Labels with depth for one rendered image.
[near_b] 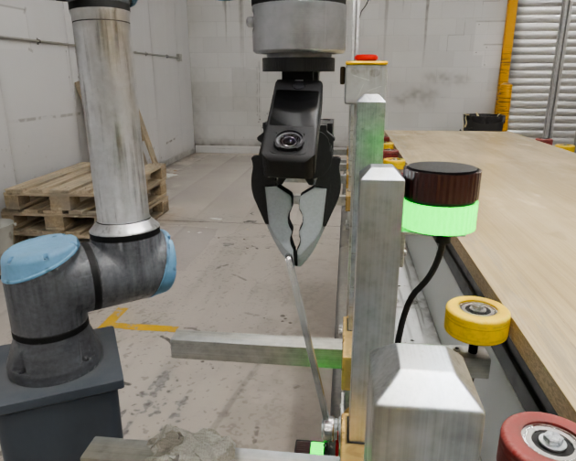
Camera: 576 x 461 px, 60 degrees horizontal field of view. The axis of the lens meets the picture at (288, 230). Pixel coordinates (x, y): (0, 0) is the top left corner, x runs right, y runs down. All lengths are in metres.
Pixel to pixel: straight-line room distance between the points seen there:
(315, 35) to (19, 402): 0.90
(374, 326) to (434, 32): 7.85
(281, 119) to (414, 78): 7.73
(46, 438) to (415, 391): 1.06
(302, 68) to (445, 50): 7.77
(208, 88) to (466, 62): 4.00
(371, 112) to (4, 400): 0.87
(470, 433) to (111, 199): 0.98
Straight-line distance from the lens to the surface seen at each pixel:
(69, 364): 1.14
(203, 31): 8.46
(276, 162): 0.41
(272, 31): 0.48
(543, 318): 0.72
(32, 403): 1.13
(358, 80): 0.88
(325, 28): 0.48
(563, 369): 0.62
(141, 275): 1.12
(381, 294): 0.43
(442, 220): 0.40
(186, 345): 0.73
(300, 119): 0.44
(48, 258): 1.06
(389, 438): 0.18
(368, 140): 0.64
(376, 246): 0.41
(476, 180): 0.41
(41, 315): 1.10
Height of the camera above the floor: 1.19
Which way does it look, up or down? 17 degrees down
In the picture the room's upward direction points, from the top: straight up
